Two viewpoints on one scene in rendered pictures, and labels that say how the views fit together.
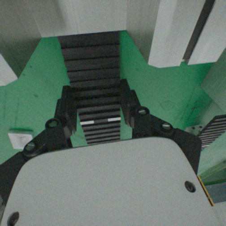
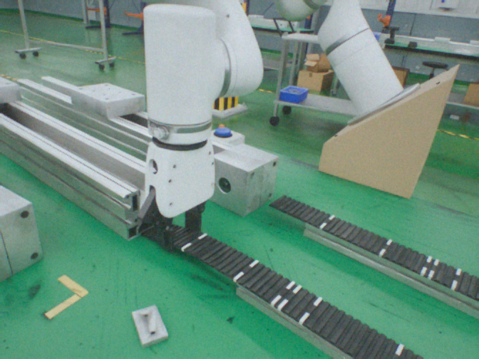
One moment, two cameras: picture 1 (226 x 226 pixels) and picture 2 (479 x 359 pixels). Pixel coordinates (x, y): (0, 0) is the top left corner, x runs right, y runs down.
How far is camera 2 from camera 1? 0.59 m
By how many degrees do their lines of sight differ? 94
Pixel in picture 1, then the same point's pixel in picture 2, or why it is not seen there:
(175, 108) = (256, 231)
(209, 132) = (293, 209)
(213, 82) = (237, 206)
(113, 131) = (214, 243)
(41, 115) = (156, 285)
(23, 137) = (148, 316)
